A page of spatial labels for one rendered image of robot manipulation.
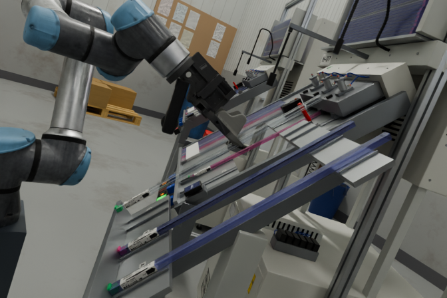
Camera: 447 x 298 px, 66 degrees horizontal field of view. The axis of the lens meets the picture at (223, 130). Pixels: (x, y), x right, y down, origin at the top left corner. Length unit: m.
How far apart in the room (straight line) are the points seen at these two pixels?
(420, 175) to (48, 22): 1.02
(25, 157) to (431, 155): 1.10
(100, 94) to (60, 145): 4.08
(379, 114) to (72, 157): 0.85
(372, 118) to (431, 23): 0.29
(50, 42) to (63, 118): 0.36
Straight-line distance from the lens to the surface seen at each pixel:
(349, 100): 1.04
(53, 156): 1.01
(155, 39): 0.68
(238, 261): 0.70
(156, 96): 6.44
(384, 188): 1.05
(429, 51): 1.07
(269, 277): 1.10
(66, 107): 1.05
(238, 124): 0.72
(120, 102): 5.60
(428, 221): 4.03
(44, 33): 0.72
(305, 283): 1.14
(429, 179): 1.17
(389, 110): 1.05
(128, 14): 0.69
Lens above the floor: 1.09
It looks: 8 degrees down
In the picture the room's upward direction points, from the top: 21 degrees clockwise
